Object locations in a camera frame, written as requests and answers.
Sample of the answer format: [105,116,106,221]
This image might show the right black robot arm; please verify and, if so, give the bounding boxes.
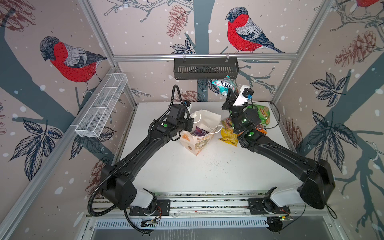
[222,86,336,212]

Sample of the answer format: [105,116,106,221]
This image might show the printed paper bag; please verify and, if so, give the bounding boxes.
[180,110,223,156]

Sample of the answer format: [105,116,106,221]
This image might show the green snack packet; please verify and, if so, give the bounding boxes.
[254,105,270,126]

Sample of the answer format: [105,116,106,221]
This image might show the teal snack packet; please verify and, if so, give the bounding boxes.
[211,76,238,96]

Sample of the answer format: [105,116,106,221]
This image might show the purple snack packet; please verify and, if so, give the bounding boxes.
[191,127,209,137]

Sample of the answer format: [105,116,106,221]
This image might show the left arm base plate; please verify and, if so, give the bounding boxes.
[129,199,171,217]

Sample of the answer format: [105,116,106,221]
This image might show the Fox's fruits candy packet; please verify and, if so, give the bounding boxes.
[221,117,233,129]

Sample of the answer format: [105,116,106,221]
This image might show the yellow snack packet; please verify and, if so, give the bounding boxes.
[220,129,238,147]

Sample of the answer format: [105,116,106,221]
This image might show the white wire mesh basket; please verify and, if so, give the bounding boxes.
[75,73,128,138]

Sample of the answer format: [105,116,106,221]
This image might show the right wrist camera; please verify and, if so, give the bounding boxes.
[233,85,254,107]

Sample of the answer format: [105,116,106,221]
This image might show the black wall basket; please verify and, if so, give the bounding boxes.
[174,58,239,80]

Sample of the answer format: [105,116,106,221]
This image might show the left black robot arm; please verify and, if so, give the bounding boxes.
[97,101,194,212]

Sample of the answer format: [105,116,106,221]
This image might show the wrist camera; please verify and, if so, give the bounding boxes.
[183,100,192,111]
[233,85,254,107]

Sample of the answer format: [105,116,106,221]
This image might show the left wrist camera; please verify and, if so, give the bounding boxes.
[183,100,192,111]

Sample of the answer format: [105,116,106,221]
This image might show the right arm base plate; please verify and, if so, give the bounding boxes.
[247,198,291,215]

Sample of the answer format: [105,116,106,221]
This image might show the black corrugated cable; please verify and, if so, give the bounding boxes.
[86,84,184,235]

